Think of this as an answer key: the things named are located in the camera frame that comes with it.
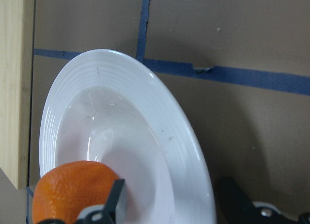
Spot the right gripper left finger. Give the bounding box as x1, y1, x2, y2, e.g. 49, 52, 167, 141
103, 179, 127, 222

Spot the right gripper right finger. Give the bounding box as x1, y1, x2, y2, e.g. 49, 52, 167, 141
219, 177, 255, 224

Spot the orange fruit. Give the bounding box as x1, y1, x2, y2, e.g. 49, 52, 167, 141
32, 161, 119, 224

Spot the white round plate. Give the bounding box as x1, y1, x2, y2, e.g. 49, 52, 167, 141
39, 49, 217, 224

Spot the bamboo cutting board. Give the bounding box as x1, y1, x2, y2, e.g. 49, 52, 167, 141
0, 0, 35, 189

